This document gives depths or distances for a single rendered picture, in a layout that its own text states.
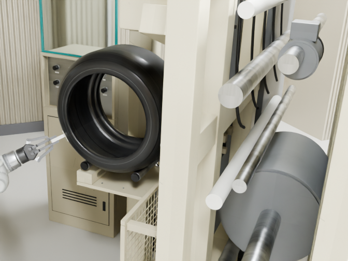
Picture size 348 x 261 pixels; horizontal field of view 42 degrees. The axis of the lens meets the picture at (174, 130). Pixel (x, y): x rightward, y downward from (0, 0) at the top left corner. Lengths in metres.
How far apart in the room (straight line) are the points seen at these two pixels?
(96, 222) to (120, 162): 1.27
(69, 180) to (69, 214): 0.28
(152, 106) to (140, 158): 0.26
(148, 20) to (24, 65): 3.59
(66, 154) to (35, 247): 0.66
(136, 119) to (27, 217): 1.48
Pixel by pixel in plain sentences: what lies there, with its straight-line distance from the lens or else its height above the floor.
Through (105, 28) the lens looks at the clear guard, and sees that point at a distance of 2.84.
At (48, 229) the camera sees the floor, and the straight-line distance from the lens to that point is 3.47.
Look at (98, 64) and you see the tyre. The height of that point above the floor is 1.43.
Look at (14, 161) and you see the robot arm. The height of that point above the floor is 0.97.
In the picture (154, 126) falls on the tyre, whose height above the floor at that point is 1.19.
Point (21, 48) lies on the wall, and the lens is 5.00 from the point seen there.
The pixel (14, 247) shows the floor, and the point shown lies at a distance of 3.34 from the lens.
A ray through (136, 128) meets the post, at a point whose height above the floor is 1.00.
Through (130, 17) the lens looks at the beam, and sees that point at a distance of 1.68.
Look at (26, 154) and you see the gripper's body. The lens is 2.24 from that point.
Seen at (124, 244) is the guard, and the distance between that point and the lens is 1.71.
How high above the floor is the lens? 1.89
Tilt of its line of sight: 21 degrees down
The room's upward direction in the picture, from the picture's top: 3 degrees clockwise
